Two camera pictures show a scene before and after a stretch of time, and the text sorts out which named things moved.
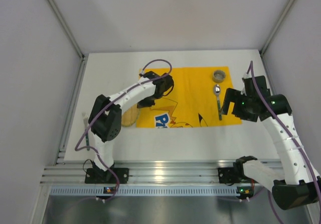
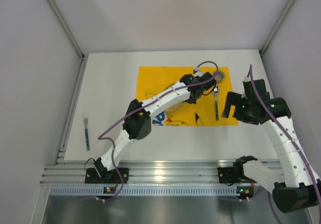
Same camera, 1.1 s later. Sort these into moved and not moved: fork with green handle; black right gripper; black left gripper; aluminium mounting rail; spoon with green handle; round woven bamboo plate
Moved: black left gripper; spoon with green handle; round woven bamboo plate
Not moved: black right gripper; aluminium mounting rail; fork with green handle
